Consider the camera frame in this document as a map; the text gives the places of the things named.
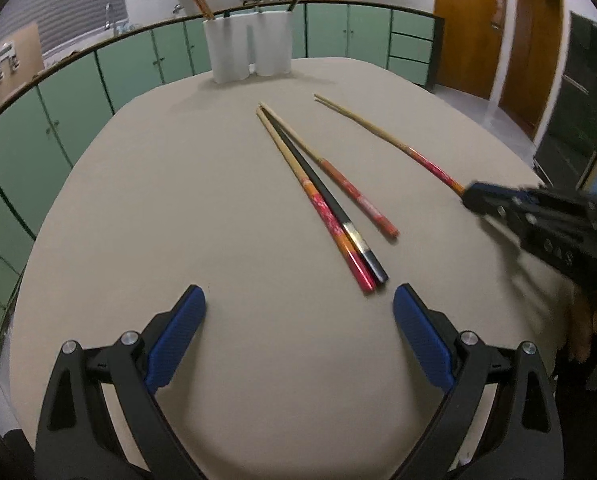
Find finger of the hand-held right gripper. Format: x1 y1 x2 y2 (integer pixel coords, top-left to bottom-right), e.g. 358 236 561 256
465 181 526 202
461 199 523 242

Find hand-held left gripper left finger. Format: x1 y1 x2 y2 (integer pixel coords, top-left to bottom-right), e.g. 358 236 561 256
34 284 206 480

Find grey window blind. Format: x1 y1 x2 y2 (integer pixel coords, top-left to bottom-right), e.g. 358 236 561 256
0 0 129 61

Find white utensil holder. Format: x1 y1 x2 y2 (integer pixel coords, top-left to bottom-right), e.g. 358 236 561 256
202 8 294 84

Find brown water dispenser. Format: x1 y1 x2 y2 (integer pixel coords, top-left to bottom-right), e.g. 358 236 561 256
0 22 46 120

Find wooden door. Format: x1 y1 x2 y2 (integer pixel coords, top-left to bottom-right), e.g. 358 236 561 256
501 0 566 139
434 0 509 101

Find dark green cabinet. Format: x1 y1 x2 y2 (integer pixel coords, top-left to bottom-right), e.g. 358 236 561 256
531 10 597 196

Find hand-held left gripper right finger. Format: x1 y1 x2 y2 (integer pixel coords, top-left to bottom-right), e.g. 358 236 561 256
392 282 565 480

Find person's right hand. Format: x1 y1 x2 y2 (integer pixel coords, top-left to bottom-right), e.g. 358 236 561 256
563 287 597 366

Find green base cabinets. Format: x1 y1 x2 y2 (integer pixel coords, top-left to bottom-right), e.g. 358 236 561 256
0 1 446 376

